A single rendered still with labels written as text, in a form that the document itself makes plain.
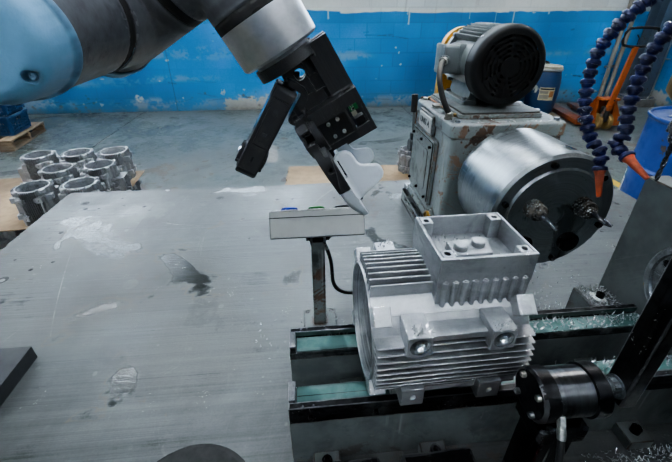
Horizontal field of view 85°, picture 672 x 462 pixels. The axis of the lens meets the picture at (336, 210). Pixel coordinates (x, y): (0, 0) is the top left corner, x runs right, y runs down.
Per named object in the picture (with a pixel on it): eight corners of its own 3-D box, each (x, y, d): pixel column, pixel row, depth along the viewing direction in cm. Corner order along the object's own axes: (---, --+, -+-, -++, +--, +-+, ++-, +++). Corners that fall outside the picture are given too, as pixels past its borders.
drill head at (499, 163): (512, 194, 108) (535, 109, 96) (603, 273, 76) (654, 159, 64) (430, 198, 106) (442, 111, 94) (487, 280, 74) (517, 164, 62)
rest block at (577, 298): (582, 323, 79) (602, 280, 73) (606, 350, 73) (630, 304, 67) (556, 325, 79) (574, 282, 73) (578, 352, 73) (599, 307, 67)
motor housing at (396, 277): (459, 308, 66) (478, 217, 57) (515, 407, 50) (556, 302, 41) (349, 317, 65) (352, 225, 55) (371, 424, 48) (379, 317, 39)
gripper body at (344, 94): (380, 133, 41) (325, 31, 36) (315, 172, 43) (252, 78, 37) (368, 116, 48) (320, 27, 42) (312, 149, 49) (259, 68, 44)
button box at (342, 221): (360, 234, 73) (358, 208, 73) (366, 234, 66) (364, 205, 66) (273, 239, 71) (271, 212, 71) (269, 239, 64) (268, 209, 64)
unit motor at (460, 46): (468, 154, 129) (493, 19, 109) (517, 195, 100) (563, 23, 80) (397, 156, 127) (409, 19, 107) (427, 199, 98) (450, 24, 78)
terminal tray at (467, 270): (486, 252, 55) (496, 210, 52) (526, 301, 46) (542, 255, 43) (409, 257, 54) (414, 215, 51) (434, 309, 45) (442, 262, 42)
